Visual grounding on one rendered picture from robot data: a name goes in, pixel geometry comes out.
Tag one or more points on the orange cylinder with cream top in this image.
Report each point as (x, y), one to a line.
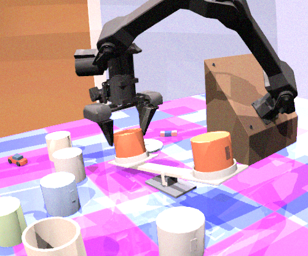
(212, 151)

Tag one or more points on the dark grey cylinder with white top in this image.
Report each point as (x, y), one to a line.
(60, 194)

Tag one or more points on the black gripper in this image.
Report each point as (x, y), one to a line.
(123, 93)

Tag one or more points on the small orange toy car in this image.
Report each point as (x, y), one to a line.
(18, 160)

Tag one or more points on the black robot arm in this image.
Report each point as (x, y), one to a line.
(115, 48)

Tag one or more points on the white balance beam with round pans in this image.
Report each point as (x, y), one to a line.
(171, 180)

